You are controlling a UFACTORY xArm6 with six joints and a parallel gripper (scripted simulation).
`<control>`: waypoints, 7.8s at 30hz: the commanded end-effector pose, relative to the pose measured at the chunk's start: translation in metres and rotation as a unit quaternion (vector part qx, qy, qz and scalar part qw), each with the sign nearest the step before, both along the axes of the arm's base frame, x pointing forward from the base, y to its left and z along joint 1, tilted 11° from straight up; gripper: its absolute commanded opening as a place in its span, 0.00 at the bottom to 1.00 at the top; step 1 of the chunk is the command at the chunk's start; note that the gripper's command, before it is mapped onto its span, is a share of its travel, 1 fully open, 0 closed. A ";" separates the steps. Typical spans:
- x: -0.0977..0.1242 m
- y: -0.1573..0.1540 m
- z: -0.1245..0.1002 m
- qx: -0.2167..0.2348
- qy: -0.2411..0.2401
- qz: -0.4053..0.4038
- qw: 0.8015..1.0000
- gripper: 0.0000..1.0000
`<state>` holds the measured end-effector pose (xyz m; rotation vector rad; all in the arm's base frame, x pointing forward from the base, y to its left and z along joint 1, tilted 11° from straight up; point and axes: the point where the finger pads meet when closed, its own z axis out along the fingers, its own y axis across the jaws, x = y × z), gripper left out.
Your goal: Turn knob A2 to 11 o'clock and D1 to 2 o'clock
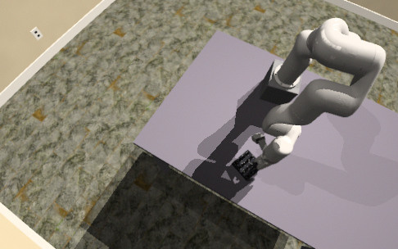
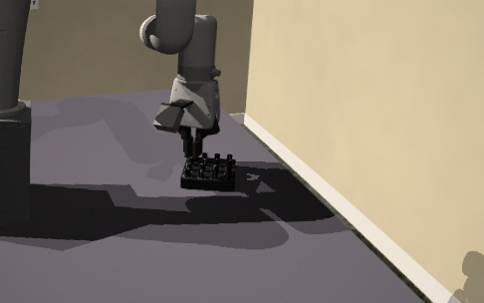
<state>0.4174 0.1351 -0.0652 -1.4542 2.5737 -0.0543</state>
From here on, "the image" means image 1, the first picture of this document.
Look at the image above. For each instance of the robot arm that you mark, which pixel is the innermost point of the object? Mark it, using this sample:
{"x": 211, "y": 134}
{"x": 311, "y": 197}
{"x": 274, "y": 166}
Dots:
{"x": 353, "y": 56}

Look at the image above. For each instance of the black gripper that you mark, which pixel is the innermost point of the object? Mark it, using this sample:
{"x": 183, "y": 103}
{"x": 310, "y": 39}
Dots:
{"x": 260, "y": 165}

